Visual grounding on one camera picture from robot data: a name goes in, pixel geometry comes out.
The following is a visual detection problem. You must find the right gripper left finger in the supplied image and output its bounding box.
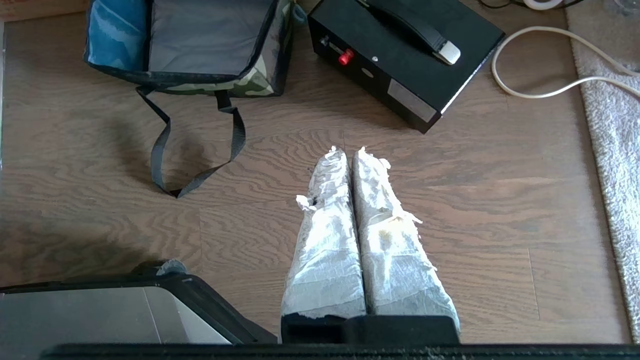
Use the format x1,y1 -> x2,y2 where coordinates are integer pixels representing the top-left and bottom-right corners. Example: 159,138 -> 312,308
280,146 -> 367,344

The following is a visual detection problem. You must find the black bag strap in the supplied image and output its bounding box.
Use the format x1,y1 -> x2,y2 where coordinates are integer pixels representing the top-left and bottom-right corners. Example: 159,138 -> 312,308
136,86 -> 247,199

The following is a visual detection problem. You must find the camouflage bag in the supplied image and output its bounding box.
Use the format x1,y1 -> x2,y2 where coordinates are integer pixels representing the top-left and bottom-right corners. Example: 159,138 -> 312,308
83,0 -> 307,98

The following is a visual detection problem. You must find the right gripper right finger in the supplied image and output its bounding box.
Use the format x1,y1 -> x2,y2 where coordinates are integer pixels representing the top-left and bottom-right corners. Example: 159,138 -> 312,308
352,146 -> 461,345

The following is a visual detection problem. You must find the white cable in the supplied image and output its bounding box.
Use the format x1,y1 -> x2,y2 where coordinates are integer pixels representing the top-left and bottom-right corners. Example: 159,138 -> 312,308
491,26 -> 640,99

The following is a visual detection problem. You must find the black case with handle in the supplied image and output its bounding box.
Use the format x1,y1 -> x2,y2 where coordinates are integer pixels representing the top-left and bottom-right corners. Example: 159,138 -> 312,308
307,0 -> 506,135

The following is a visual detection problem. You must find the grey shaggy rug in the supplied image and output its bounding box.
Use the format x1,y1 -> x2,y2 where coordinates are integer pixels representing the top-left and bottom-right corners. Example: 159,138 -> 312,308
565,0 -> 640,344

